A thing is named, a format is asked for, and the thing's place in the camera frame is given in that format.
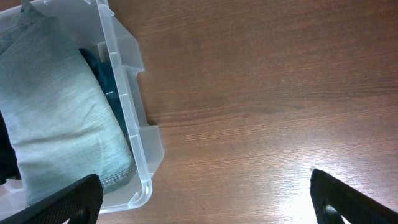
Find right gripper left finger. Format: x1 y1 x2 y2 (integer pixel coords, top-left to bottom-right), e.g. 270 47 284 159
1 174 103 224

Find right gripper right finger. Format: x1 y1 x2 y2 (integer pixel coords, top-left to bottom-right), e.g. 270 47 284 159
310 169 397 223

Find light blue jeans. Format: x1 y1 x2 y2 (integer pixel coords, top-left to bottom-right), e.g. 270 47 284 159
1 1 136 204

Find dark navy clothing bundle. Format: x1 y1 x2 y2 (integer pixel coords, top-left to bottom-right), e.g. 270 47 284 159
0 115 21 185

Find blue taped clothing bundle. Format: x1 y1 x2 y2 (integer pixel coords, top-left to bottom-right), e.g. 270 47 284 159
79 48 132 152

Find clear plastic storage container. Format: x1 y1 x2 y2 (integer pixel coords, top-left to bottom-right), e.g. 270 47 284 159
1 0 164 219

